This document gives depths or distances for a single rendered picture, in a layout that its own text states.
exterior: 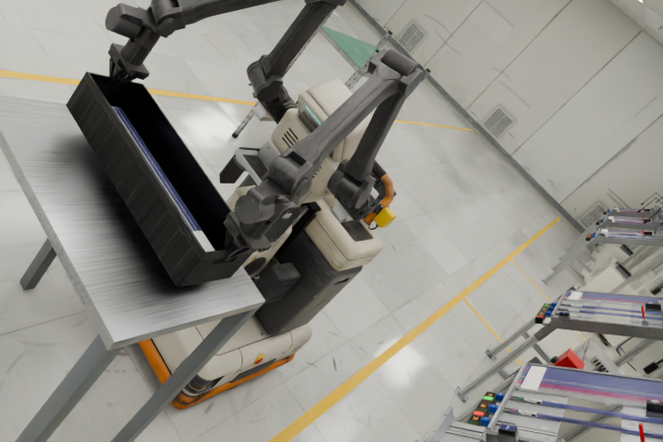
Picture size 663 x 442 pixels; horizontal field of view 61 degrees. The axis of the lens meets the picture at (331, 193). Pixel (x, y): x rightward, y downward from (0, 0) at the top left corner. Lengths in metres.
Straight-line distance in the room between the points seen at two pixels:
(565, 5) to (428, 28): 2.45
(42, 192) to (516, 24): 10.15
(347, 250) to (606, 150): 8.89
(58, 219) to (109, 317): 0.25
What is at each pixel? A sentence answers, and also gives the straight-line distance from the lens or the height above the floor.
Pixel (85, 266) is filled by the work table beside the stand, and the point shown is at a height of 0.80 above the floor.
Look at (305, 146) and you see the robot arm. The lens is 1.16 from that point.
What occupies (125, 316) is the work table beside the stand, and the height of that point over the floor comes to 0.80.
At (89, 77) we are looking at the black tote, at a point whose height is 0.95.
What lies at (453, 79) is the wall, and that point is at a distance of 11.14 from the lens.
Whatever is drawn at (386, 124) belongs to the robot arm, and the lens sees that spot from 1.43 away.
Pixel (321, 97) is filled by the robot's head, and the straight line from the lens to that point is 1.66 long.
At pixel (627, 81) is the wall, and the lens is 10.65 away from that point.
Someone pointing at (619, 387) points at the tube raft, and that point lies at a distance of 2.50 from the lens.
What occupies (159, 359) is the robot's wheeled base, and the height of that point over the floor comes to 0.11.
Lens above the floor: 1.65
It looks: 23 degrees down
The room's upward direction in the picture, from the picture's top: 42 degrees clockwise
